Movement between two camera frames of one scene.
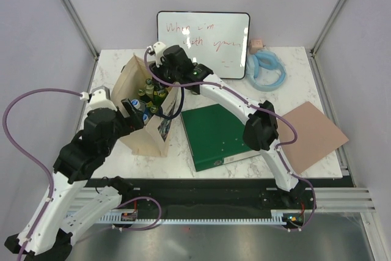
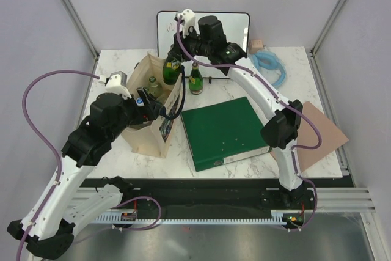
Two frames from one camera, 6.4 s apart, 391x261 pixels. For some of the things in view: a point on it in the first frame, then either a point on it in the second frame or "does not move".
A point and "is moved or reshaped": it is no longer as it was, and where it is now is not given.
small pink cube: [255, 44] does not move
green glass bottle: [159, 96] is moved or reshaped
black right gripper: [157, 71] → [175, 53]
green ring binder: [214, 137] does not move
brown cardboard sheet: [317, 136] does not move
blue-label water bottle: [138, 104] does not move
